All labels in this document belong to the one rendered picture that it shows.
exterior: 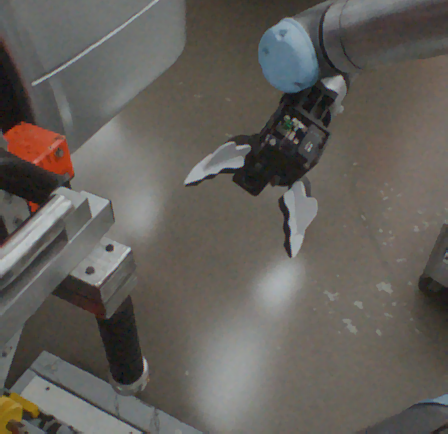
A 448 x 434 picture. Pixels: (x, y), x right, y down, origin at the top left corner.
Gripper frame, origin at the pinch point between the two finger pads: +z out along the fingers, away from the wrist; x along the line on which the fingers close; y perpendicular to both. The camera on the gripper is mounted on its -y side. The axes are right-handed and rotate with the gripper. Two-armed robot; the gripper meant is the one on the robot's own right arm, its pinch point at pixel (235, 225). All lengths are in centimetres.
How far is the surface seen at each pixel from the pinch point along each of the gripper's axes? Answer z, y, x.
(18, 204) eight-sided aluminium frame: 8.9, -9.9, -22.6
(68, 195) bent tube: 14.0, 12.8, -14.7
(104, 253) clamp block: 15.2, 9.4, -9.9
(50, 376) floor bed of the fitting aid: 13, -90, -8
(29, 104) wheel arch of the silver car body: -5.7, -14.3, -31.5
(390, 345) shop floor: -38, -71, 64
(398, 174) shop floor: -109, -89, 55
